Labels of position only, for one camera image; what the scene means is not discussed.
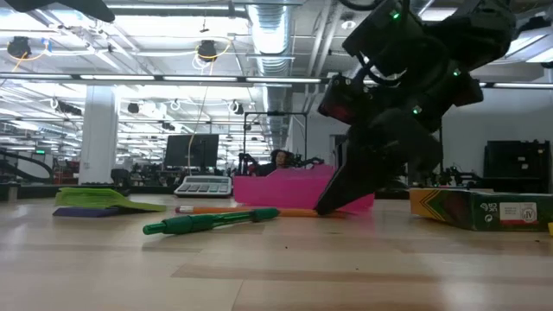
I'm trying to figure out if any purple sticky note pad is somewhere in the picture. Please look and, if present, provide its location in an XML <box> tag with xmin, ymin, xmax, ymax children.
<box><xmin>52</xmin><ymin>206</ymin><xmax>126</xmax><ymax>218</ymax></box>

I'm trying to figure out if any black background monitor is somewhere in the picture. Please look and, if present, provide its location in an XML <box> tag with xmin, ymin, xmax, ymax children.
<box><xmin>163</xmin><ymin>133</ymin><xmax>220</xmax><ymax>170</ymax></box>

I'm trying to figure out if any orange pencil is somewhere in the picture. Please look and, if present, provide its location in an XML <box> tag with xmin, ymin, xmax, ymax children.
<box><xmin>175</xmin><ymin>205</ymin><xmax>346</xmax><ymax>219</ymax></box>

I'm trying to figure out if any white pillar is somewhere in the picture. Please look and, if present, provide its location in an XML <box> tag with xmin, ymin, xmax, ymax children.
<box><xmin>79</xmin><ymin>85</ymin><xmax>120</xmax><ymax>186</ymax></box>

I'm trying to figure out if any long ceiling light strip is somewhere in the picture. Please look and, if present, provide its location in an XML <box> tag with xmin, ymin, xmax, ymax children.
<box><xmin>0</xmin><ymin>73</ymin><xmax>323</xmax><ymax>86</ymax></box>

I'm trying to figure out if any black aluminium table frame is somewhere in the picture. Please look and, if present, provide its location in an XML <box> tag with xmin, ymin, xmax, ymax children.
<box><xmin>0</xmin><ymin>183</ymin><xmax>411</xmax><ymax>200</ymax></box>

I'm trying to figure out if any black hanging ceiling camera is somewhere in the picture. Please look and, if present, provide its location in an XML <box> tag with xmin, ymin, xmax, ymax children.
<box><xmin>197</xmin><ymin>39</ymin><xmax>219</xmax><ymax>62</ymax></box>
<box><xmin>6</xmin><ymin>35</ymin><xmax>32</xmax><ymax>60</ymax></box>

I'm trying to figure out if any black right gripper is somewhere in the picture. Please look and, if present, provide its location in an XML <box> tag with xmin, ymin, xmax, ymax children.
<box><xmin>314</xmin><ymin>64</ymin><xmax>484</xmax><ymax>216</ymax></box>

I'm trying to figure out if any black cabinet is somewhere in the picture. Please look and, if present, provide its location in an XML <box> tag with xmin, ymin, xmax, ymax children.
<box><xmin>483</xmin><ymin>139</ymin><xmax>552</xmax><ymax>194</ymax></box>

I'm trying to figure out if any green pen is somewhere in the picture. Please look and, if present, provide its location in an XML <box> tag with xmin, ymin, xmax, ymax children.
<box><xmin>142</xmin><ymin>206</ymin><xmax>281</xmax><ymax>237</ymax></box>

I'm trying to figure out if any person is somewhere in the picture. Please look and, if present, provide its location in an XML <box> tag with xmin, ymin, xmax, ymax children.
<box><xmin>254</xmin><ymin>149</ymin><xmax>296</xmax><ymax>177</ymax></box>

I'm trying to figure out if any silver ceiling duct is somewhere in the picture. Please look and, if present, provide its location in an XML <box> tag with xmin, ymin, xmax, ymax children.
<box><xmin>246</xmin><ymin>3</ymin><xmax>296</xmax><ymax>150</ymax></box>

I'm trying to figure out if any pink plastic pencil box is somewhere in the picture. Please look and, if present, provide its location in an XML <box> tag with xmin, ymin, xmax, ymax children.
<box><xmin>232</xmin><ymin>163</ymin><xmax>376</xmax><ymax>213</ymax></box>

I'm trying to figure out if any grey desk calculator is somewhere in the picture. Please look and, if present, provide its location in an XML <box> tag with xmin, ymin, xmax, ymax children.
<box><xmin>173</xmin><ymin>175</ymin><xmax>233</xmax><ymax>199</ymax></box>

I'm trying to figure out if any green sticky note pad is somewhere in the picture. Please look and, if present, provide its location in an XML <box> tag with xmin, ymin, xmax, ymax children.
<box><xmin>54</xmin><ymin>187</ymin><xmax>168</xmax><ymax>213</ymax></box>

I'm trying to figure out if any green crayon box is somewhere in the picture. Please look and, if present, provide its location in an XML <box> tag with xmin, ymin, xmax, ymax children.
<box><xmin>409</xmin><ymin>187</ymin><xmax>541</xmax><ymax>232</ymax></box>

